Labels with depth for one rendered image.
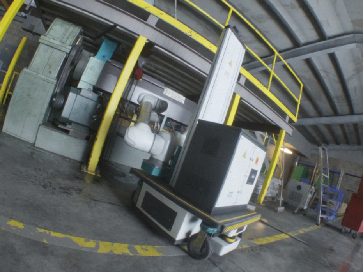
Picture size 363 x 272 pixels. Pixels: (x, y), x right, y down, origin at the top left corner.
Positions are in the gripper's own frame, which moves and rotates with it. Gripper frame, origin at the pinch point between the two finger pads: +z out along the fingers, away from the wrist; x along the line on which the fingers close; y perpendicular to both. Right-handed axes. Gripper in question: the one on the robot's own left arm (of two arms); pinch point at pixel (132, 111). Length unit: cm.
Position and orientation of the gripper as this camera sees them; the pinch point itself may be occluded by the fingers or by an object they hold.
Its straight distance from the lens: 261.5
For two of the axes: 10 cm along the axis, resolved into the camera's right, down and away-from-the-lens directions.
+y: 3.4, -9.4, 0.5
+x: -1.7, -1.1, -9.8
